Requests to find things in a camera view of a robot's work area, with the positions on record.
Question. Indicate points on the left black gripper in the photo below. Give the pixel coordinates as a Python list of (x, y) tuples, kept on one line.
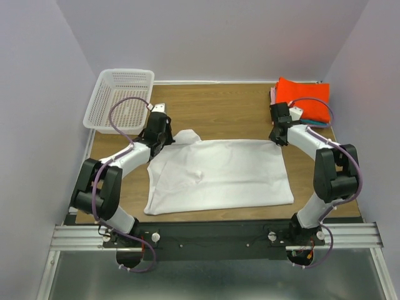
[(170, 139)]

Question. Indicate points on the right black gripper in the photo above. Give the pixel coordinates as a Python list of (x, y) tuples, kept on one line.
[(277, 141)]

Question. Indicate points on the white t shirt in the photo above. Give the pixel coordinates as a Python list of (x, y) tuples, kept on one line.
[(197, 175)]

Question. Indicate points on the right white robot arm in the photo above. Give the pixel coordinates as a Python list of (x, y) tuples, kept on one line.
[(337, 177)]

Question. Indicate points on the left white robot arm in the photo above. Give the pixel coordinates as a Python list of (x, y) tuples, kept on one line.
[(98, 187)]

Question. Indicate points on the teal folded t shirt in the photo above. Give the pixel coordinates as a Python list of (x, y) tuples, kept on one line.
[(315, 123)]

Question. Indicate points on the orange folded t shirt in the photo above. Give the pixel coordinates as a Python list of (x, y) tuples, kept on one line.
[(288, 91)]

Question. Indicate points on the white plastic laundry basket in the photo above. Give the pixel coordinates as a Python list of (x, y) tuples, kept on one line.
[(125, 92)]

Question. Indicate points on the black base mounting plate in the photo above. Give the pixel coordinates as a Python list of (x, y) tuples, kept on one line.
[(195, 253)]

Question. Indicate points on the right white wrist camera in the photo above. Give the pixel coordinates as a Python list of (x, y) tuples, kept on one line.
[(295, 113)]

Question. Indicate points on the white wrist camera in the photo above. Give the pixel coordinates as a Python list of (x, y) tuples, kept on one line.
[(158, 108), (295, 113)]

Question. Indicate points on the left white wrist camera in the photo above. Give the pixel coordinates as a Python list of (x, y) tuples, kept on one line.
[(158, 108)]

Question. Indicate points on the aluminium frame rail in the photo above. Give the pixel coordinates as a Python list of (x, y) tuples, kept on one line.
[(93, 238)]

